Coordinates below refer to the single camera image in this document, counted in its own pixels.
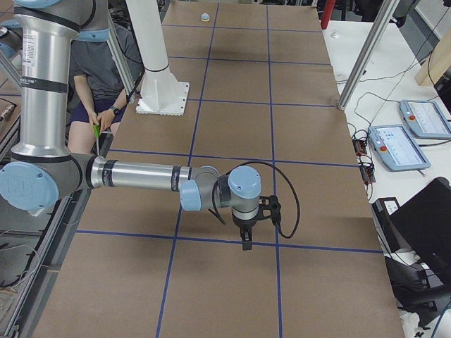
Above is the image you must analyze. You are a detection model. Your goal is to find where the seated person in grey shirt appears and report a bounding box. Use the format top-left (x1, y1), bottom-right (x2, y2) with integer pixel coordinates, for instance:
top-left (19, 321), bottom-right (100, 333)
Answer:
top-left (68, 41), bottom-right (128, 154)

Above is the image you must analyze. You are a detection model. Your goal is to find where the white camera mast with base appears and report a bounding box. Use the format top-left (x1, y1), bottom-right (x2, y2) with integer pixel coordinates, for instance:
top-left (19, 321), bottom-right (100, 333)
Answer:
top-left (126, 0), bottom-right (190, 116)

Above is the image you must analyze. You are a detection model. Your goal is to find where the far teach pendant tablet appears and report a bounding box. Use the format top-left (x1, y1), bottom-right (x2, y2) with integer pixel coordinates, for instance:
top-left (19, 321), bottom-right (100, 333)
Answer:
top-left (400, 100), bottom-right (450, 140)

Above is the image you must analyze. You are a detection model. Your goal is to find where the wooden board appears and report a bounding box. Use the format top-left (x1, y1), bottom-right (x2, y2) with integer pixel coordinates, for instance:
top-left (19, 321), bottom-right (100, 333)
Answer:
top-left (415, 30), bottom-right (451, 87)

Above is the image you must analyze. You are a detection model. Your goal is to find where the small black electronics board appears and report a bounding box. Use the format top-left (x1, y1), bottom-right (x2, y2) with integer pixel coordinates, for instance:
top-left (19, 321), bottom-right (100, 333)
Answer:
top-left (352, 137), bottom-right (368, 156)

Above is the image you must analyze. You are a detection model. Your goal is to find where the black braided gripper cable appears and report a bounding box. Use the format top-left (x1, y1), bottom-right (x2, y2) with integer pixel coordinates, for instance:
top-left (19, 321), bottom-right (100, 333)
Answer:
top-left (209, 161), bottom-right (301, 239)

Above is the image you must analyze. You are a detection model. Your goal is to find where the blue cream desk bell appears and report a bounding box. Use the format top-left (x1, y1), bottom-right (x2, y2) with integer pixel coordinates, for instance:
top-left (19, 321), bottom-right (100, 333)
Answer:
top-left (201, 13), bottom-right (211, 23)

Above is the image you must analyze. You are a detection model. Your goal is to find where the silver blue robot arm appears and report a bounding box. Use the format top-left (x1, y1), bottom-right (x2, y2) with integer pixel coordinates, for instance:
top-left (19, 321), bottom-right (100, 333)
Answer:
top-left (1, 1), bottom-right (263, 250)

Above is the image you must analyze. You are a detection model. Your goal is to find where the teach pendant tablet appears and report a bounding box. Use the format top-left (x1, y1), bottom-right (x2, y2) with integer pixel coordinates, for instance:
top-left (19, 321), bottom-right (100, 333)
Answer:
top-left (368, 124), bottom-right (431, 172)
top-left (400, 100), bottom-right (450, 140)

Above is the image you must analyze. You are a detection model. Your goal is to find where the green handled screwdriver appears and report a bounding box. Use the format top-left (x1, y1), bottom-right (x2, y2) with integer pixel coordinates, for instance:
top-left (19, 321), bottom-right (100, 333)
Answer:
top-left (92, 124), bottom-right (101, 156)

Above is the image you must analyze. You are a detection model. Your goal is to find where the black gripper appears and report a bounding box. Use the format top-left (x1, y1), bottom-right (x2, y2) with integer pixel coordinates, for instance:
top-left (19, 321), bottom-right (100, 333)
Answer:
top-left (233, 215), bottom-right (259, 251)

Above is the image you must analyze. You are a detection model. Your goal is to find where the aluminium frame post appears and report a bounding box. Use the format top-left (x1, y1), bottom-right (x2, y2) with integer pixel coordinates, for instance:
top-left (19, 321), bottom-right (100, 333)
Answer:
top-left (337, 0), bottom-right (400, 111)

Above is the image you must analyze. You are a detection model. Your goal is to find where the small clear plastic hook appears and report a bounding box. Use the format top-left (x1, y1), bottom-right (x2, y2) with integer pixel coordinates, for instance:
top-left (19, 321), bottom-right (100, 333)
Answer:
top-left (330, 30), bottom-right (340, 39)

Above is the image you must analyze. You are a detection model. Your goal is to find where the near teach pendant tablet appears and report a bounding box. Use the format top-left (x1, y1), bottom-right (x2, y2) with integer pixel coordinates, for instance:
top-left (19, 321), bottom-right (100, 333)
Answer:
top-left (368, 124), bottom-right (431, 172)

